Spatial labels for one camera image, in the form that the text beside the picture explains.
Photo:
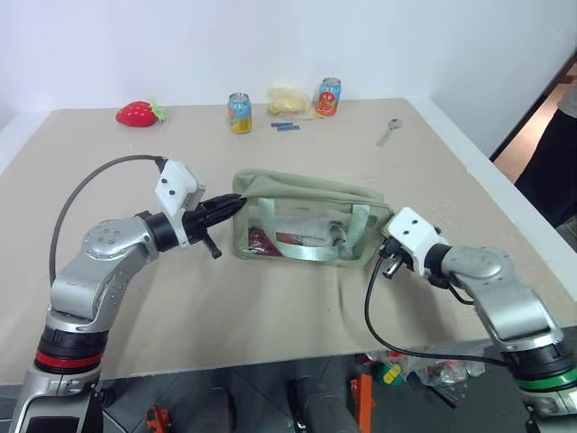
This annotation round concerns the person in dark trousers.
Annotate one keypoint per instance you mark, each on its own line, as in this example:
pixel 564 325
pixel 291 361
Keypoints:
pixel 553 171

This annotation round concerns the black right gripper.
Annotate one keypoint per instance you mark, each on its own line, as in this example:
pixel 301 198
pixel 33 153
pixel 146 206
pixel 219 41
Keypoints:
pixel 401 257

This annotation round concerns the clear plastic bag of clutter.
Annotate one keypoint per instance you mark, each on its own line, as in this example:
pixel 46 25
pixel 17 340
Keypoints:
pixel 433 370

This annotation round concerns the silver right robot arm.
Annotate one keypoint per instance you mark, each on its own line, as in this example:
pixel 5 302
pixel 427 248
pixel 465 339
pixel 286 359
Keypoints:
pixel 496 279

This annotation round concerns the blue and yellow drink can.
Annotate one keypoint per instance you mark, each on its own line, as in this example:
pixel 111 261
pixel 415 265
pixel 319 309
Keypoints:
pixel 240 115

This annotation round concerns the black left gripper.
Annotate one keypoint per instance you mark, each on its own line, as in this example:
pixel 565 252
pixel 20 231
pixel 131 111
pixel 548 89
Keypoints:
pixel 198 220

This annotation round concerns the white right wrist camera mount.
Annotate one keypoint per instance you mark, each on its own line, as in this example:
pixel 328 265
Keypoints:
pixel 412 231

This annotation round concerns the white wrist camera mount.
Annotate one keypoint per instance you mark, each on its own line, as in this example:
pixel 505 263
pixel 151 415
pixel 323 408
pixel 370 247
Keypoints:
pixel 412 231
pixel 174 185

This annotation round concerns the orange and black clamp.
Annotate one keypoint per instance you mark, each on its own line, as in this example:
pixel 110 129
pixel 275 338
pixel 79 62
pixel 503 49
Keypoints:
pixel 158 420

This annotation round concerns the clear bag with yellow snack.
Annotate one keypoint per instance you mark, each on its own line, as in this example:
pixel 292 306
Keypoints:
pixel 287 103

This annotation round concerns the blue and red drink can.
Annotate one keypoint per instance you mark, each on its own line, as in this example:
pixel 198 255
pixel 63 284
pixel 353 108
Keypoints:
pixel 328 99

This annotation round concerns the orange upright bracket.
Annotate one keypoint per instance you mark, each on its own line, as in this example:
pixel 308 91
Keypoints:
pixel 361 399

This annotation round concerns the green pouch with clear window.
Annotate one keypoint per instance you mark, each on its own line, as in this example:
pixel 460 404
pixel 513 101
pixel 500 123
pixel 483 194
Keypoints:
pixel 315 190

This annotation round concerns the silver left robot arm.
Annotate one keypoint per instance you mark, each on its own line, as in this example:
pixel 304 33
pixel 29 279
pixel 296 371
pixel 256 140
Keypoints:
pixel 90 279

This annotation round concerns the red strawberry plush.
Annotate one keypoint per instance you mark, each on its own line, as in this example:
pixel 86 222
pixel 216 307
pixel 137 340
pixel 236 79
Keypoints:
pixel 135 115

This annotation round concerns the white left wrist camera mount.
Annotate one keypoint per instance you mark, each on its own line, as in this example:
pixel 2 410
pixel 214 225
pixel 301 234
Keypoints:
pixel 174 185

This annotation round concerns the red packet inside pouch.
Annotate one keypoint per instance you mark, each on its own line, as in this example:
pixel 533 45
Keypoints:
pixel 259 242

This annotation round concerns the dark rounded shape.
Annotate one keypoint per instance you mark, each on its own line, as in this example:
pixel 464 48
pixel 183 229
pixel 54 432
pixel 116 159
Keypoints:
pixel 317 406
pixel 218 408

